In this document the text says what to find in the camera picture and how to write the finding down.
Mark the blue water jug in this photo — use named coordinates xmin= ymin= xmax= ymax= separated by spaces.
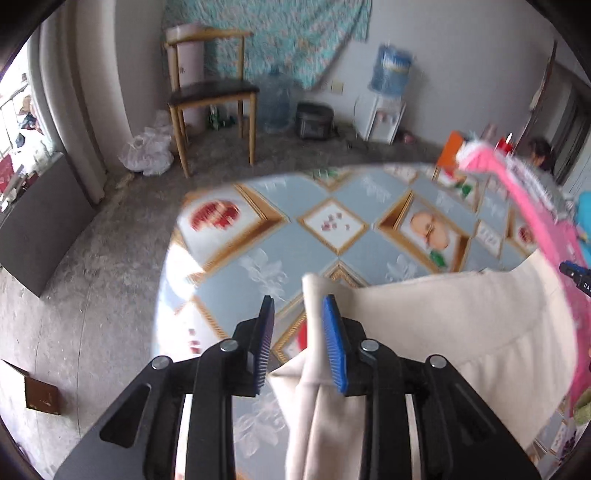
xmin=368 ymin=43 xmax=414 ymax=98

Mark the cyan pillow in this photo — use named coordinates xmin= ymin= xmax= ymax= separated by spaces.
xmin=575 ymin=191 xmax=591 ymax=267

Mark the beige zip hoodie jacket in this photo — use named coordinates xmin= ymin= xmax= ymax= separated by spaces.
xmin=270 ymin=252 xmax=588 ymax=479

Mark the brown cardboard box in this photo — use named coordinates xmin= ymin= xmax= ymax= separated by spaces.
xmin=1 ymin=360 xmax=61 ymax=416

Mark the patterned blue bed sheet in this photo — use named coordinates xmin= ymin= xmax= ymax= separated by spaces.
xmin=151 ymin=163 xmax=578 ymax=480

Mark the person with dark hair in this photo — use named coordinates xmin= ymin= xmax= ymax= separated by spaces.
xmin=529 ymin=137 xmax=556 ymax=176

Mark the white plastic bag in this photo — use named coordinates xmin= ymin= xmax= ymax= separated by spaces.
xmin=118 ymin=126 xmax=173 ymax=176

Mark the beige window curtain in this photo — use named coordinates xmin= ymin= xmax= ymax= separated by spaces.
xmin=27 ymin=1 xmax=131 ymax=204

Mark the white water dispenser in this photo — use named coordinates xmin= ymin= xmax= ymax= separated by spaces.
xmin=353 ymin=91 xmax=406 ymax=145

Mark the pink floral blanket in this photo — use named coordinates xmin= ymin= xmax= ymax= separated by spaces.
xmin=456 ymin=140 xmax=590 ymax=402

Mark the empty clear water jug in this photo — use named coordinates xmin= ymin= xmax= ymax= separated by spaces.
xmin=256 ymin=64 xmax=301 ymax=134

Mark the floral wall cloth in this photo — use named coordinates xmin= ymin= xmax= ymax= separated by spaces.
xmin=162 ymin=0 xmax=373 ymax=90

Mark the wooden chair dark seat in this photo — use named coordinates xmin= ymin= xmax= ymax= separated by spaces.
xmin=165 ymin=28 xmax=259 ymax=178

